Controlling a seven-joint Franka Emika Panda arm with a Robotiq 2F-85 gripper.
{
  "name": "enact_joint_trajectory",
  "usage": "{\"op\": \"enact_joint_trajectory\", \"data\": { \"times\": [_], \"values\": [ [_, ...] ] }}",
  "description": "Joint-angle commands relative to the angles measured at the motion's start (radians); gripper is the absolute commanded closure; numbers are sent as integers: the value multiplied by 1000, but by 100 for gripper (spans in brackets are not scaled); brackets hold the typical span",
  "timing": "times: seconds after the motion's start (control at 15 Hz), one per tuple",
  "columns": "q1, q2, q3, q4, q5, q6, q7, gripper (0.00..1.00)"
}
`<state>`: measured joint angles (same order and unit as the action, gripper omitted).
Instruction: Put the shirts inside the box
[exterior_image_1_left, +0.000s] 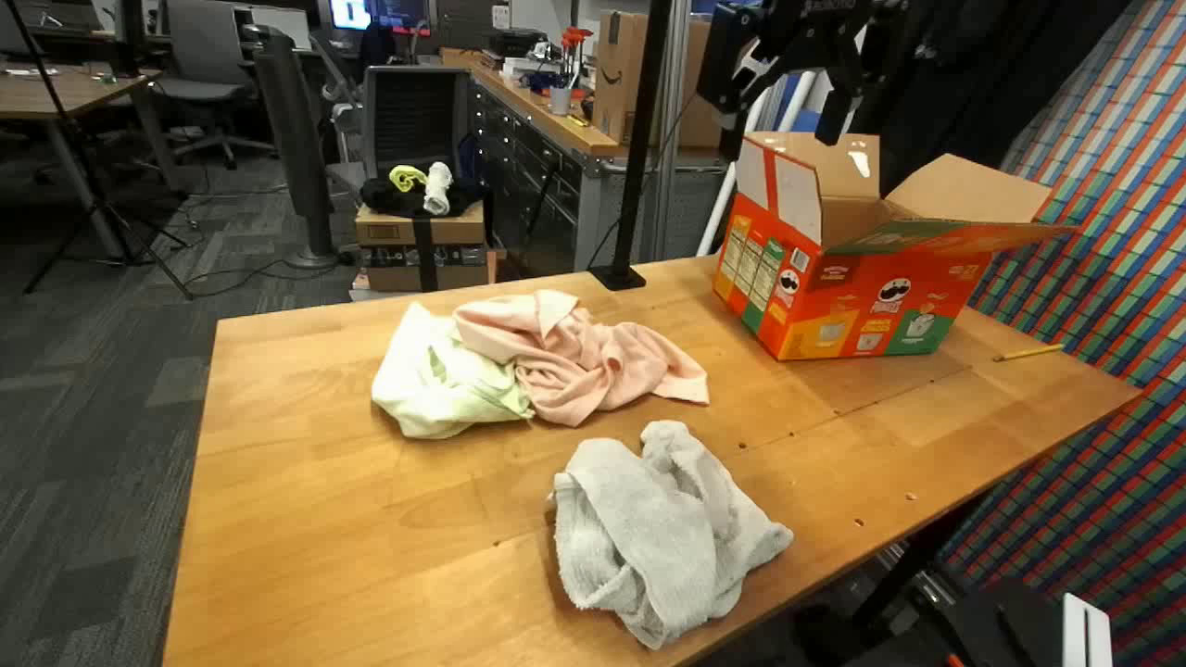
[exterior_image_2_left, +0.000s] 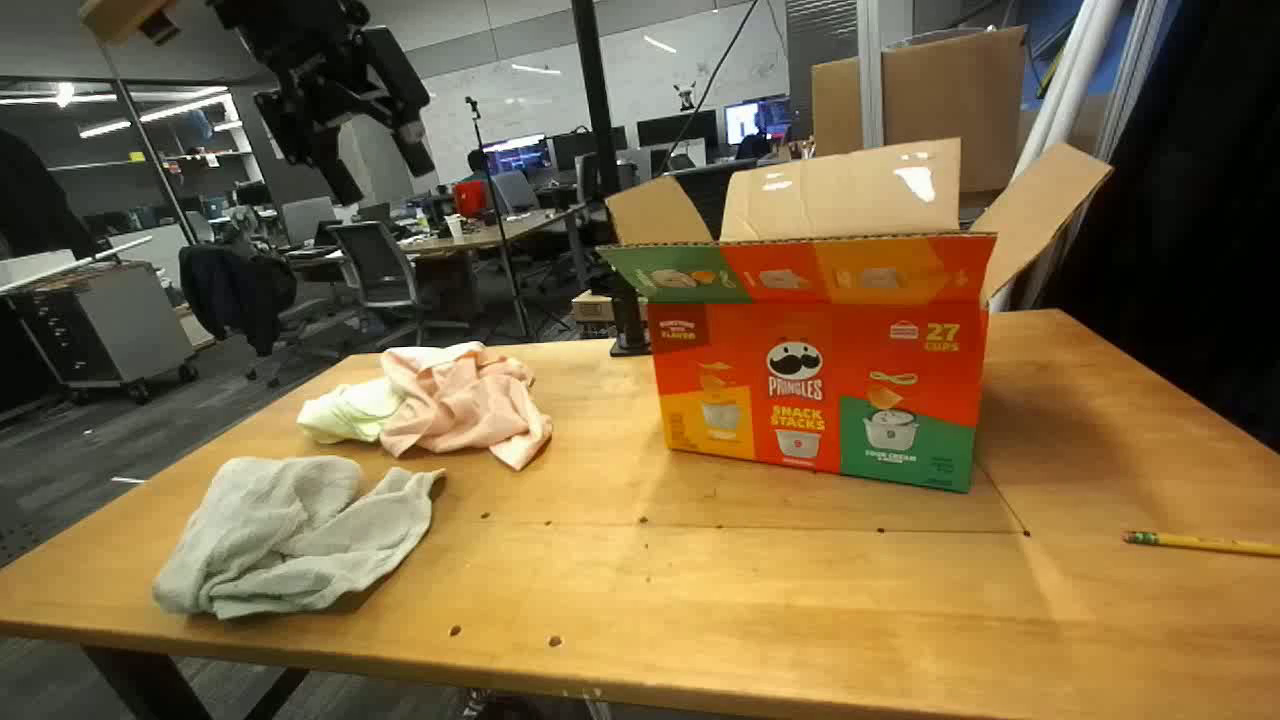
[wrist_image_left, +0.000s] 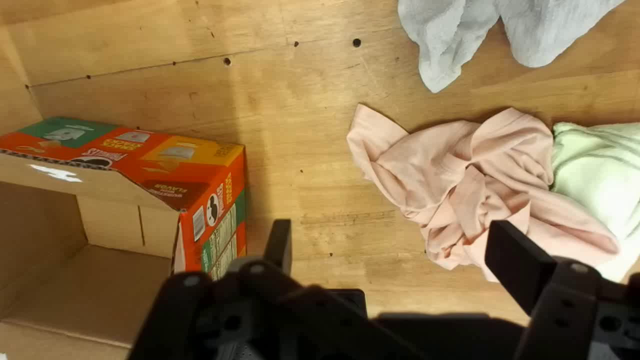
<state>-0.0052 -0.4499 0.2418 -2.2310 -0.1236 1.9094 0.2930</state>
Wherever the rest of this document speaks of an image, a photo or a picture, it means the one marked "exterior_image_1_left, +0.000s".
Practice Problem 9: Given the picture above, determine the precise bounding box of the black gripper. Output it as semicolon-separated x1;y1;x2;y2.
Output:
693;0;906;148

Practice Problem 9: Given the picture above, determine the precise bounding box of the pale pink shirt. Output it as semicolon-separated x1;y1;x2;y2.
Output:
447;286;715;428

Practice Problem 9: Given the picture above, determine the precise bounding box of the light green shirt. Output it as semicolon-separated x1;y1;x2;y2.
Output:
368;300;537;443

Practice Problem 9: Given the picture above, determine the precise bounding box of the grey terry cloth shirt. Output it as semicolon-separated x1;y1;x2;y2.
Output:
549;417;798;656

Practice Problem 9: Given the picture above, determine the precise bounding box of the large brown cardboard box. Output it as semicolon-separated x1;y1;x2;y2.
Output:
588;11;730;157

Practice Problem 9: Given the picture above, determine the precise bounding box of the orange Pringles cardboard box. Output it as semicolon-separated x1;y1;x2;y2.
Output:
709;127;1076;363

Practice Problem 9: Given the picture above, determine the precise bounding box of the white plastic pipe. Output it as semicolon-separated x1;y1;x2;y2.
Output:
771;66;830;138
693;66;793;258

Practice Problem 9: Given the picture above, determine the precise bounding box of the black vertical pole stand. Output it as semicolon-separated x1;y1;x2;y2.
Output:
586;0;677;294

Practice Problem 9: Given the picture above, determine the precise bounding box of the clutter of bench tools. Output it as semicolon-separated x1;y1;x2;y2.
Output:
497;24;599;121

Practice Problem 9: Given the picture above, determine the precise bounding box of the workbench cabinet with drawers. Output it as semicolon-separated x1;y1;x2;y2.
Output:
441;49;734;274

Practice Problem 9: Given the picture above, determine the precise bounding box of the yellow pencil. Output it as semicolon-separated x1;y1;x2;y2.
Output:
991;341;1067;368

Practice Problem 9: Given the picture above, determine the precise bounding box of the white rolled cloth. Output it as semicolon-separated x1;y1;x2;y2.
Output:
418;159;458;217

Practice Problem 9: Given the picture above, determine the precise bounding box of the black open equipment case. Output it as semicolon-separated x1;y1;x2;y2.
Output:
364;61;474;178

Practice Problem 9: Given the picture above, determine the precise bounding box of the small brown floor carton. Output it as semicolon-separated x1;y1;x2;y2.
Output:
351;201;492;253

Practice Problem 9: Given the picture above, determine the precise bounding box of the wooden crate under carton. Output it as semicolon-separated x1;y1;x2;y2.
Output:
348;241;509;302

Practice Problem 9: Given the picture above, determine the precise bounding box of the blue screen computer monitor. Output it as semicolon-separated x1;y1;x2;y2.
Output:
325;0;379;34

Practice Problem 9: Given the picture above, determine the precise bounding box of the colourful woven backdrop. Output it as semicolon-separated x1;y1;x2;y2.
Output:
938;0;1186;667

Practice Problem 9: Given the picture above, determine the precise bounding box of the grey tower fan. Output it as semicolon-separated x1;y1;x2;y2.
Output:
252;24;340;271

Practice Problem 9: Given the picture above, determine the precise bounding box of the black gear beside table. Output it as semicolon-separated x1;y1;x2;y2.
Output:
789;539;1122;667

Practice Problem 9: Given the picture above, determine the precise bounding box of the grey office chair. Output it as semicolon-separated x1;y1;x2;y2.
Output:
153;0;278;171

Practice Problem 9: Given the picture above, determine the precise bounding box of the black tripod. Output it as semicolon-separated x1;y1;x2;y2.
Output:
0;0;199;300

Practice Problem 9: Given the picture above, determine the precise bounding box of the wooden office desk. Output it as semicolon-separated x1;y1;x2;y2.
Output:
0;61;166;225

